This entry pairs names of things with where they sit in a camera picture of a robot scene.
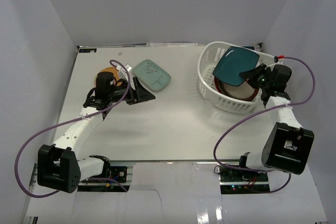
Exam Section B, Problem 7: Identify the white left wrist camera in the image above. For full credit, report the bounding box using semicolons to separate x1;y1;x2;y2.
115;64;132;80

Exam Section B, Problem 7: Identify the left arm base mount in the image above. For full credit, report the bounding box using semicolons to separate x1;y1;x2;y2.
78;165;133;193

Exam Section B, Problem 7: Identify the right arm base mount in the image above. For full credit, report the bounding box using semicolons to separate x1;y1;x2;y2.
214;165;270;195

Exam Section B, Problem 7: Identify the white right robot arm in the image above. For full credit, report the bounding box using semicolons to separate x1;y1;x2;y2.
237;64;314;182

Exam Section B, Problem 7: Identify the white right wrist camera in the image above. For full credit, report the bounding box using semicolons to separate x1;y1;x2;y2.
268;55;284;67

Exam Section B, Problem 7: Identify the dark teal square plate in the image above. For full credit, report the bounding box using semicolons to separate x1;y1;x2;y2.
213;46;259;87

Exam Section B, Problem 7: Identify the white plastic basket bin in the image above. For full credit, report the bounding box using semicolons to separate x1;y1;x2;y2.
197;41;264;114

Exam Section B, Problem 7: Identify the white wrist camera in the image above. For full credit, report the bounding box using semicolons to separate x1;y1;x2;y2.
268;55;284;67
115;64;132;80

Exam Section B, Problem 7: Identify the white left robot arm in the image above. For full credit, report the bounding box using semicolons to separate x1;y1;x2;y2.
37;71;155;193

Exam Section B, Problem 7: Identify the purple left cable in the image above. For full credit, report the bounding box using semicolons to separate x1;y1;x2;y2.
14;60;130;198

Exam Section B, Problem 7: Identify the light teal rectangular plate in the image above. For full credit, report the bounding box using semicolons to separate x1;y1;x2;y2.
132;59;171;92

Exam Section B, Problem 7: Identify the red rimmed beige bowl plate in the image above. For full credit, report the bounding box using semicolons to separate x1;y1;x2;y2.
214;77;259;101

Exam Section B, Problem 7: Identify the orange woven round plate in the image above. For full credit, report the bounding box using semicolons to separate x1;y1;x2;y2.
99;67;124;87

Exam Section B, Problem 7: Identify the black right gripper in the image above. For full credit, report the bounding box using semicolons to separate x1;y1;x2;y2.
239;63;271;90

